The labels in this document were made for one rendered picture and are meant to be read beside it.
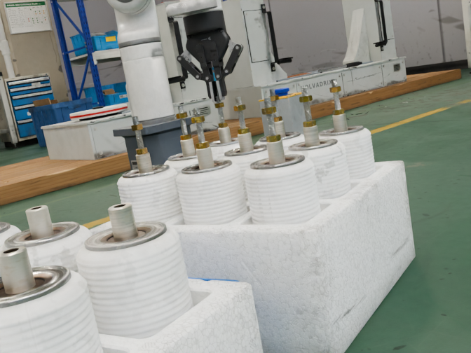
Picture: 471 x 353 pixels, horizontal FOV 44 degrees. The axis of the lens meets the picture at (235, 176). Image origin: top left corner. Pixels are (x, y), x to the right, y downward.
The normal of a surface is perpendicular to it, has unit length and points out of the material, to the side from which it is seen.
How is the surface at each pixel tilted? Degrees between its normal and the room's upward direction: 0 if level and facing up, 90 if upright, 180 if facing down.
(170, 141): 90
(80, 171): 90
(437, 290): 0
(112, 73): 90
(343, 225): 90
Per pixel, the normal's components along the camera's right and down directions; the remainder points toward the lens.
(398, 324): -0.17, -0.97
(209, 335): 0.83, -0.04
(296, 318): -0.52, 0.24
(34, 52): 0.64, 0.03
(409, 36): -0.75, 0.25
